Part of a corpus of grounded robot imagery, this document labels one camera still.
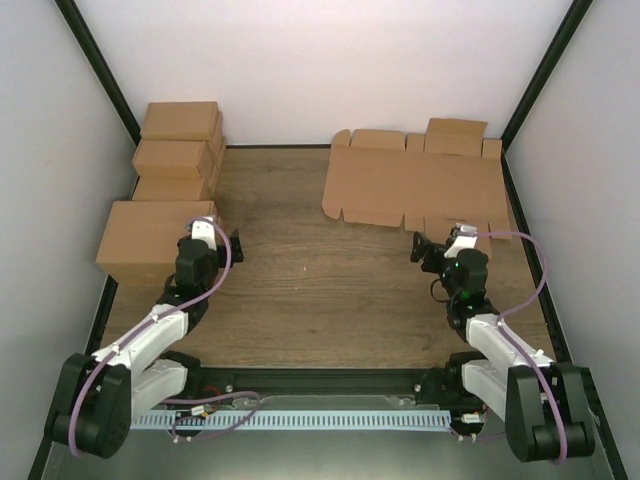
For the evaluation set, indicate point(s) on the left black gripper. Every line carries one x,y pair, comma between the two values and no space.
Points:
237,249

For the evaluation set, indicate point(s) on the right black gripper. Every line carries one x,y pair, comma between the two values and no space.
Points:
420,253

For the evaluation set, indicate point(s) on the cardboard box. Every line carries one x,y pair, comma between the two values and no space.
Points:
139,243
154,188
177,158
190,121

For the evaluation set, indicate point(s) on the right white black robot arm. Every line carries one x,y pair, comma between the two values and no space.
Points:
542,403

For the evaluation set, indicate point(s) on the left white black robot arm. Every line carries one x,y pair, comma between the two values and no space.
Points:
98,396

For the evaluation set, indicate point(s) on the stack of flat cardboard blanks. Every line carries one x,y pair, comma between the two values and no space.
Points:
425,182

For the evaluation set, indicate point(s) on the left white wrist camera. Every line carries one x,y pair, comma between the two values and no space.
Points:
203,229

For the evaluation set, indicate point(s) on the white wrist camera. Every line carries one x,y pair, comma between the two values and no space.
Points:
203,229
461,237

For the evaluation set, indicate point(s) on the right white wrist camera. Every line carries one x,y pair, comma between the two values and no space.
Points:
461,237

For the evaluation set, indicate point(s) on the black aluminium frame rail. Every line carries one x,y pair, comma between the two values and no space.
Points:
330,381

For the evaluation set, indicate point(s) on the light blue slotted cable duct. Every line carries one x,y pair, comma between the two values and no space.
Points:
423,420

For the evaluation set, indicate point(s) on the right black corner post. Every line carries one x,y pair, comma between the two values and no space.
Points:
569,25

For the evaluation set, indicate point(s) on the black corner post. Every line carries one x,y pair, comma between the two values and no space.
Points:
569,25
93,54

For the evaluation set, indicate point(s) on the left black corner post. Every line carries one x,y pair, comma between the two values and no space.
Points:
93,54

